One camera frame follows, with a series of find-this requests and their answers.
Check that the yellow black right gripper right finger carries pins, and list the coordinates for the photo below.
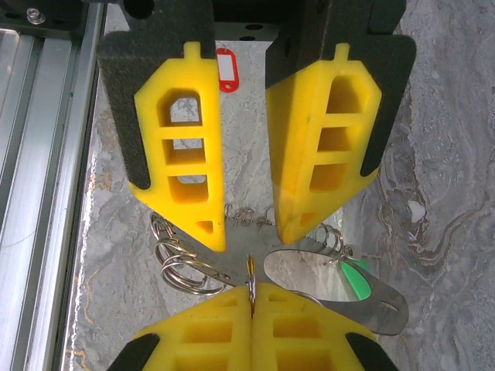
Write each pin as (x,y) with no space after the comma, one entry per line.
(294,340)

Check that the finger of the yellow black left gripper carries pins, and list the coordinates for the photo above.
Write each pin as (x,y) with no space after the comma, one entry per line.
(181,133)
(298,135)

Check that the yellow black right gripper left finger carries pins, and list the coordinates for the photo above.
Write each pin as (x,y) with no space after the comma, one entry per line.
(209,340)

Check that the red plastic key tag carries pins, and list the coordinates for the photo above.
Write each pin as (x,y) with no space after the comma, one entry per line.
(227,67)

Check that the green plastic key tag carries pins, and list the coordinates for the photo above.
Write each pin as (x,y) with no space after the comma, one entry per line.
(356,282)

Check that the metal strip with key rings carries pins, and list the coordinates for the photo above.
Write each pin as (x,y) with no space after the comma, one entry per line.
(386,309)

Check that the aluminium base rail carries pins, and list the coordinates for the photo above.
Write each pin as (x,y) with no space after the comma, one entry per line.
(38,154)

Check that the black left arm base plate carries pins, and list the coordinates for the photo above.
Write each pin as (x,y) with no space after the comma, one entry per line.
(58,19)

